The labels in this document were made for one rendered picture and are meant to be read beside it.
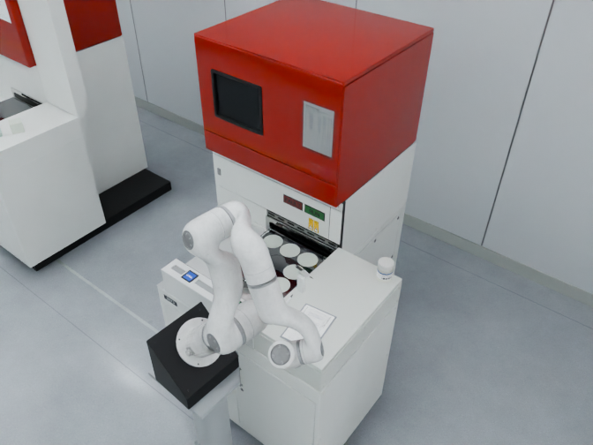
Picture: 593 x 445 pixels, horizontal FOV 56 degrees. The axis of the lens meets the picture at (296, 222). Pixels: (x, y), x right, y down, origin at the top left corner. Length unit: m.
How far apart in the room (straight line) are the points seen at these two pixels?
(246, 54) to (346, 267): 1.03
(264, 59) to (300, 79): 0.19
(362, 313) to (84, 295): 2.18
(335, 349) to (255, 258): 0.78
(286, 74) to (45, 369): 2.27
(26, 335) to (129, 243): 0.97
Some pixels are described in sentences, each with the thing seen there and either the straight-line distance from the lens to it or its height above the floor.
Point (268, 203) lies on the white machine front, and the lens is 2.81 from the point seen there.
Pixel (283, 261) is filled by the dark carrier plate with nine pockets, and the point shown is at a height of 0.90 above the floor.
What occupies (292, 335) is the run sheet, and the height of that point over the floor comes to 0.97.
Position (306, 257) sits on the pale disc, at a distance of 2.67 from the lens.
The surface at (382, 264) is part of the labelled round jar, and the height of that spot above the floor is 1.06.
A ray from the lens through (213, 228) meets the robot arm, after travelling 1.64.
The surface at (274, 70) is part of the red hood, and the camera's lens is 2.34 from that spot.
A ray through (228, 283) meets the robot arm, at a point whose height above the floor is 1.47.
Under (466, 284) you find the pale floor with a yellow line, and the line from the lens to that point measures 3.99.
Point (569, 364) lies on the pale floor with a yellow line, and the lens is 3.76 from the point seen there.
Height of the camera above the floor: 2.71
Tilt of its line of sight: 39 degrees down
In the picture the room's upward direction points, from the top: 1 degrees clockwise
